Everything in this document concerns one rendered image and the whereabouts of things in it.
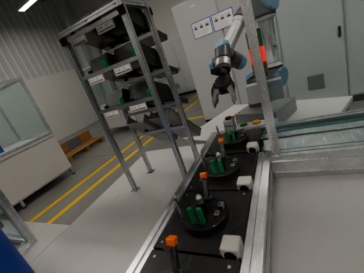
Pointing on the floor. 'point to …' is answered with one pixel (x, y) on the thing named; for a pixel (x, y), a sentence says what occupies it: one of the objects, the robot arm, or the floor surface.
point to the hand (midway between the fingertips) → (223, 103)
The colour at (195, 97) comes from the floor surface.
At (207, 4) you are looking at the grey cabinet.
